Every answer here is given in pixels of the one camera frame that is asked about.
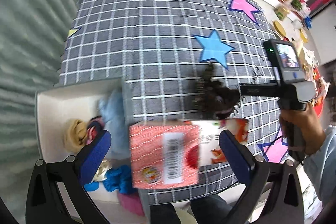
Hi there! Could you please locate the beige sock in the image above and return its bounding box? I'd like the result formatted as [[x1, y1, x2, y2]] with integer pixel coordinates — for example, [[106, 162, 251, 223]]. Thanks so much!
[[63, 119, 87, 153]]

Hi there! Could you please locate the light blue fluffy cloth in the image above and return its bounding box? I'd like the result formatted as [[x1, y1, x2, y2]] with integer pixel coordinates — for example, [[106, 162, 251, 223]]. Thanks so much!
[[98, 89, 130, 160]]

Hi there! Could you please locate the large pink sponge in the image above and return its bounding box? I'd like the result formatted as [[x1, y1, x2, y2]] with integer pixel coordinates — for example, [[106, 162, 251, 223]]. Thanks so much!
[[117, 192, 145, 216]]

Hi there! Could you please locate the cream polka dot scarf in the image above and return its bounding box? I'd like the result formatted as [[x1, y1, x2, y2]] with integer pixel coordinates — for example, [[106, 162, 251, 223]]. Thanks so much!
[[92, 159, 112, 182]]

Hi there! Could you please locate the operator right hand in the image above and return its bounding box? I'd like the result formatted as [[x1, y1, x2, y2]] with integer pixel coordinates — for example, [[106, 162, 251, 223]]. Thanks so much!
[[280, 103, 326, 156]]

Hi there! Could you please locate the white floral tissue pack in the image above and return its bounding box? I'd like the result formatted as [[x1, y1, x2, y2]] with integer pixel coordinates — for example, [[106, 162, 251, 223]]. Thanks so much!
[[188, 118, 249, 167]]

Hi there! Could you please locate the white open storage box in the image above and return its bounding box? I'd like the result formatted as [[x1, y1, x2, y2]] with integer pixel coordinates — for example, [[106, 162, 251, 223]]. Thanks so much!
[[35, 77, 148, 223]]

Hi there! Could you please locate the jar with yellow lid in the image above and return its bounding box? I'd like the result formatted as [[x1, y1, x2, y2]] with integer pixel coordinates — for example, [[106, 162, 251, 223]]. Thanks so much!
[[273, 20, 286, 38]]

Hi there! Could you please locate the red patterned tissue box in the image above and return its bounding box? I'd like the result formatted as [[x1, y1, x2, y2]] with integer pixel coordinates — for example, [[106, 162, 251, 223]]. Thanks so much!
[[129, 121, 200, 189]]

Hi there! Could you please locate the grey checked star mat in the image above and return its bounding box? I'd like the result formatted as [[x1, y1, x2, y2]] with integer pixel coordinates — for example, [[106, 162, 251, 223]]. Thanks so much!
[[58, 0, 289, 206]]

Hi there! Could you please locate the green pleated curtain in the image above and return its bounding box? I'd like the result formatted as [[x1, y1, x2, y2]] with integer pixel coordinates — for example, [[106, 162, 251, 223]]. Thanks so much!
[[0, 0, 91, 167]]

